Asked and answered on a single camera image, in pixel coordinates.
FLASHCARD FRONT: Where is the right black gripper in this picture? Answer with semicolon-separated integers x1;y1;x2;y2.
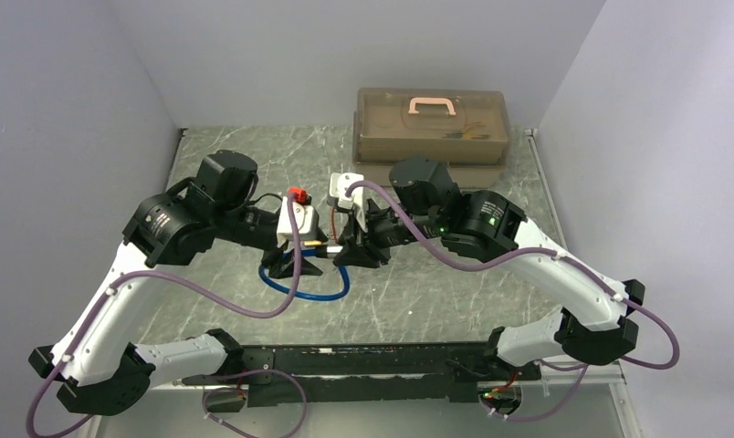
333;194;445;268

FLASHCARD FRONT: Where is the blue cable lock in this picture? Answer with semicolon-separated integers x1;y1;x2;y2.
257;244;351;302

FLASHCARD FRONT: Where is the aluminium rail frame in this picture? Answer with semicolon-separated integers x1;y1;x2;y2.
81;356;640;437

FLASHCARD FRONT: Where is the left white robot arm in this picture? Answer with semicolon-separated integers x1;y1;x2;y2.
29;150;322;416

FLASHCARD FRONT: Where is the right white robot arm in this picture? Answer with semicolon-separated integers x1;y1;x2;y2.
329;156;645;379

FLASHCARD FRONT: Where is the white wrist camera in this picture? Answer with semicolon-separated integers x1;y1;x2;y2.
277;188;329;248
328;172;367;232

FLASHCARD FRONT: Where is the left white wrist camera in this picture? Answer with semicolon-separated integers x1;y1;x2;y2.
277;188;329;248

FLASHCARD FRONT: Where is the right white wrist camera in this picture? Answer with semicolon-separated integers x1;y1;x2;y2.
328;172;367;232

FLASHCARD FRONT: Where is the brown plastic toolbox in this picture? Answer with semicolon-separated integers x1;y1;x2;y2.
352;88;512;189

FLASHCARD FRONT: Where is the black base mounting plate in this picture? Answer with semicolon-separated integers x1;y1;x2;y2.
182;341;541;407

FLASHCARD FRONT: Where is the red cable lock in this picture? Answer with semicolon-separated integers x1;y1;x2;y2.
330;206;338;242

